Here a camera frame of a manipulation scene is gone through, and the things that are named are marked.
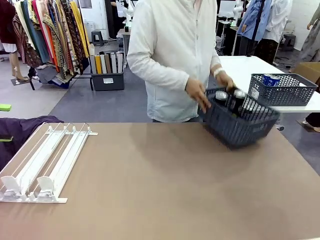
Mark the person's left hand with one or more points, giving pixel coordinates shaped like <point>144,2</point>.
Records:
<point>226,81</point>

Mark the person's right hand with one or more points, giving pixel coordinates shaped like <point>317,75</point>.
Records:
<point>197,92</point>

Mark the black Pepsi can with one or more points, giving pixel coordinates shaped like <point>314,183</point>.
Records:
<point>238,100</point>
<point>221,97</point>

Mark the grey plastic lattice basket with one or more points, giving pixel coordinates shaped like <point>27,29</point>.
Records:
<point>237,130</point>
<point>282,95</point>

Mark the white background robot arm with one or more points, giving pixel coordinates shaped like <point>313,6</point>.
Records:
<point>128,12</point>
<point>238,8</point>

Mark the person's right forearm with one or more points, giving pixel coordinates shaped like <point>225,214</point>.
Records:
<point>160,70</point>

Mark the person's left forearm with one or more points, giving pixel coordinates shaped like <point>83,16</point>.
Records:
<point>215,62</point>

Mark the white can dispenser rack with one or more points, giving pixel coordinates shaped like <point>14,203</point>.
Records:
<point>67,155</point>

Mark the white dispenser pusher paddle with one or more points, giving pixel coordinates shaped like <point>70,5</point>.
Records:
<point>11,186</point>
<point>46,185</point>

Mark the white wristwatch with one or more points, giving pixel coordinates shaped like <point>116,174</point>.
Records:
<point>219,72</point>

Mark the white side table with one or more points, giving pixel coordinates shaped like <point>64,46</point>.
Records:
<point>240,67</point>

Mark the person in white jacket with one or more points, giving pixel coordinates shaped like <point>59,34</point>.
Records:
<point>175,62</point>

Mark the black stand pole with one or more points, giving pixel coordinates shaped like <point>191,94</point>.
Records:
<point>256,27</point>

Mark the dark plastic stool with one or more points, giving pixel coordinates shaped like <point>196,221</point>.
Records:
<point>290,41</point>

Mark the white material roll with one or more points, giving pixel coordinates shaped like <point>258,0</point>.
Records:
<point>103,63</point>
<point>120,62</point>

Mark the brown cardboard box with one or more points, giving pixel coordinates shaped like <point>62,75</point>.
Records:
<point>308,70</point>

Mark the grey storage bin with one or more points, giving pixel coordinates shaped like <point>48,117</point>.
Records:
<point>107,81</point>

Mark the brown material roll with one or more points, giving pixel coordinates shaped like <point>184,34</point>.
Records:
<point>108,63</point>

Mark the bystander's foot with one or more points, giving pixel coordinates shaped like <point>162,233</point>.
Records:
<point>313,120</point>

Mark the yellow material roll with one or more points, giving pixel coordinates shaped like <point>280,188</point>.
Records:
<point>98,63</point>

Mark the light grey material roll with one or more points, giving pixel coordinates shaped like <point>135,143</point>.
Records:
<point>92,63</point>

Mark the grey plastic stool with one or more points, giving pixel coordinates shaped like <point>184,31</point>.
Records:
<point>97,37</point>

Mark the yellow hanging garment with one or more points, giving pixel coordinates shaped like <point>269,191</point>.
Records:
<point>80,30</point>

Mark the dark patterned hanging garment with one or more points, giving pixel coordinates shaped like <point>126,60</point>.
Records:
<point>72,37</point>

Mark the grey cloth pile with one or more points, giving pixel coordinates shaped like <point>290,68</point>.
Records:
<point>50,73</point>

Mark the green patterned hanging garment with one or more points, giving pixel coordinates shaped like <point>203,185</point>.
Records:
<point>56,42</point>

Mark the teal hanging garment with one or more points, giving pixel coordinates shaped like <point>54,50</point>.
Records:
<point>37,37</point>

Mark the dark purple cloth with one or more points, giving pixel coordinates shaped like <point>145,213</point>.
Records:
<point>17,130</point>

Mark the bright green object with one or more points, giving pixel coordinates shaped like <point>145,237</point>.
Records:
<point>5,107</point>

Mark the mannequin in dark red dress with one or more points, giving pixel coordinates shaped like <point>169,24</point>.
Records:
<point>7,22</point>

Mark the black clothes rack frame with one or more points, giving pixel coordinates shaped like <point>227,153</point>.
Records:
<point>85,37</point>

